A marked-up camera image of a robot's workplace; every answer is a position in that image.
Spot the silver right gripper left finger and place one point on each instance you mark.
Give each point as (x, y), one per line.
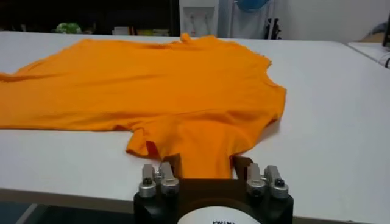
(169, 182)

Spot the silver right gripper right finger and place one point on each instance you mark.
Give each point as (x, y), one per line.
(257, 184)

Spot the orange t-shirt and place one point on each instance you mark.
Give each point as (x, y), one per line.
(182, 88)

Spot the yellow white box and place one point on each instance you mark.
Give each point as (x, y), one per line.
(161, 32)

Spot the green yellow box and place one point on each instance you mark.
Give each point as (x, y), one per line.
(145, 32)

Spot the black tripod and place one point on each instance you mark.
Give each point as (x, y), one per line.
(273, 29)

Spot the red and white box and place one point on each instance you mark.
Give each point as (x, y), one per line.
(122, 31)

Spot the white water dispenser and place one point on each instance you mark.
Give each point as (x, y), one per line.
(198, 18)

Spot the white side table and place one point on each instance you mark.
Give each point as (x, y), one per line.
(371, 50)

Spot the blue water jug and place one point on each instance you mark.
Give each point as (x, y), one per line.
(253, 4)

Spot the bowl of green items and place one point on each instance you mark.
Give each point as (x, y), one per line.
(68, 28)

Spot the large brown cardboard box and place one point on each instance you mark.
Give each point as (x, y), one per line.
(373, 38)

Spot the black shelf unit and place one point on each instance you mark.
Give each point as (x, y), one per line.
(91, 12)

